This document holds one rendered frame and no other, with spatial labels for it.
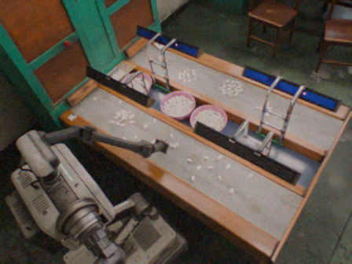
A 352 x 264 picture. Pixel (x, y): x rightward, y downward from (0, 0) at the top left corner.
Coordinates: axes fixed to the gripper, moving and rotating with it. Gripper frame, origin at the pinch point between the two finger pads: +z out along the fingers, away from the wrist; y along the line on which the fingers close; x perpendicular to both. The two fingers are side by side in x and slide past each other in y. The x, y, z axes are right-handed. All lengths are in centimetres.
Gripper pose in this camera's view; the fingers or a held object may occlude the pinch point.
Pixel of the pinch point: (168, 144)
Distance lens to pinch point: 197.1
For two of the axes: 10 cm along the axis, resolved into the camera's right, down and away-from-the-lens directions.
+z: 5.3, -1.2, 8.4
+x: -3.1, 9.0, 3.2
